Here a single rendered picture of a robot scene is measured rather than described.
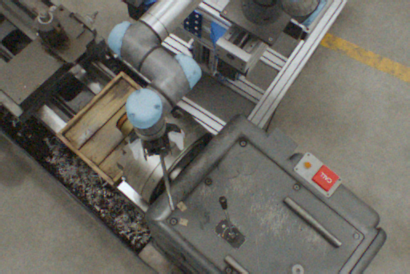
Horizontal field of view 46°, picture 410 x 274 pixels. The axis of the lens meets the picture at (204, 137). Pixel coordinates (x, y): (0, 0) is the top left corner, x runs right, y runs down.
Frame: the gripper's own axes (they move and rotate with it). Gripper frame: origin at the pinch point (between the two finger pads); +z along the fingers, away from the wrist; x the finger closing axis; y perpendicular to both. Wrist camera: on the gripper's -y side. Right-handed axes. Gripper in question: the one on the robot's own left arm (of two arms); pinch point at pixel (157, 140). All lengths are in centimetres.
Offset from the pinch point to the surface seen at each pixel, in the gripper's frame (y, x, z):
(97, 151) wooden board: -15, -25, 47
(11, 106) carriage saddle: -38, -53, 42
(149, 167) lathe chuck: 3.3, -4.7, 14.6
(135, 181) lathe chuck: 5.5, -10.2, 20.3
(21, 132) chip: -42, -64, 80
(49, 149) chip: -31, -52, 80
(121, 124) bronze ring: -15.9, -12.0, 25.3
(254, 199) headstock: 20.4, 23.8, 11.0
